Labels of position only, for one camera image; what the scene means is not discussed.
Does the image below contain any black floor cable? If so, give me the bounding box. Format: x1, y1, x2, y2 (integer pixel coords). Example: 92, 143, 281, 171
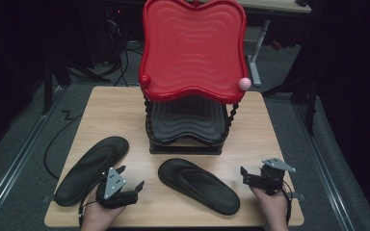
42, 110, 82, 181

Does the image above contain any person's left hand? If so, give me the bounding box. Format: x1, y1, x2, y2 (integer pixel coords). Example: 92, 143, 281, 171
80, 189, 127, 231

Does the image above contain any metal floor rail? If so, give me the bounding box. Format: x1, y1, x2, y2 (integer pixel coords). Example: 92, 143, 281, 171
292, 104, 357, 231
0, 86, 66, 225

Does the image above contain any grey tape piece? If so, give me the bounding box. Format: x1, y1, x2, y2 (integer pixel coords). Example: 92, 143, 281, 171
41, 193, 58, 204
285, 191, 306, 202

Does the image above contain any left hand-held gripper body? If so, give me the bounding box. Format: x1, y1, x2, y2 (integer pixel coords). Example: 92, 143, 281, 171
95, 167, 140, 210

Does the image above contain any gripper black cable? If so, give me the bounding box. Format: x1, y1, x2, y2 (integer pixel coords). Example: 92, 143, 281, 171
280, 179, 294, 225
77, 197, 99, 227

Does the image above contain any red and black tiered rack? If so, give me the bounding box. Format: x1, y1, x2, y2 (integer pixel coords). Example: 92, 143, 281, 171
138, 0, 253, 156

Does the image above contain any desk with white leg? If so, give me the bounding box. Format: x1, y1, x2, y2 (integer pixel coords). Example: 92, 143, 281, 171
237, 0, 312, 89

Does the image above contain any dark computer tower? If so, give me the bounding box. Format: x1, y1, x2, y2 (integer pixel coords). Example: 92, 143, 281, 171
104, 5, 127, 65

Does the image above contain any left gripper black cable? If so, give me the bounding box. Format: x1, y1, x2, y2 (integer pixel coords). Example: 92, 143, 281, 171
77, 197, 99, 227

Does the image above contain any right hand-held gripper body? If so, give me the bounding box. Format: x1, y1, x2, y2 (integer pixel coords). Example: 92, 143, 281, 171
249, 157, 297, 196

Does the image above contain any black slipper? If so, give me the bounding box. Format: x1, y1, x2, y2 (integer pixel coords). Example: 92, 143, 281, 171
157, 158, 241, 217
54, 136, 130, 207

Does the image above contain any black tripod stand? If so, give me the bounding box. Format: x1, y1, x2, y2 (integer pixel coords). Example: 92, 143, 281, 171
262, 71, 321, 136

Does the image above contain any bundle of black cables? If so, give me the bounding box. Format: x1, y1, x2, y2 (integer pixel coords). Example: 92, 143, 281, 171
92, 39, 144, 88

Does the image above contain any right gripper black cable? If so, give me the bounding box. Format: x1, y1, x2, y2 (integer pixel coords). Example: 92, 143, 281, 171
280, 179, 294, 225

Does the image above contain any person's right hand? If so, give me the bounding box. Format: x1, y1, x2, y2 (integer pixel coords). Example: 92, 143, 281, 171
250, 186, 291, 231

